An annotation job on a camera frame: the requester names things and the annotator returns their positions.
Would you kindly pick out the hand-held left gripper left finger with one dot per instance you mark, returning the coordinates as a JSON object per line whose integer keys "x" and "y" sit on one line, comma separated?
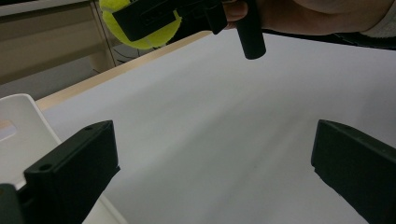
{"x": 71, "y": 174}

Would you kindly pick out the yellow tennis ball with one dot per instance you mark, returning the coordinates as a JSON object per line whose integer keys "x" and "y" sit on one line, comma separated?
{"x": 112, "y": 21}

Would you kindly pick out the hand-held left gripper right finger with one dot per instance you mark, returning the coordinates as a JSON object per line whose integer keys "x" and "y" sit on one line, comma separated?
{"x": 358, "y": 168}

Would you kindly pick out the light wooden table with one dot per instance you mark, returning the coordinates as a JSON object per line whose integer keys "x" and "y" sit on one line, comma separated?
{"x": 102, "y": 77}

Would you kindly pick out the white plastic bin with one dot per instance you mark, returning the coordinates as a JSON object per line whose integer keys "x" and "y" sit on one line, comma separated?
{"x": 25, "y": 130}

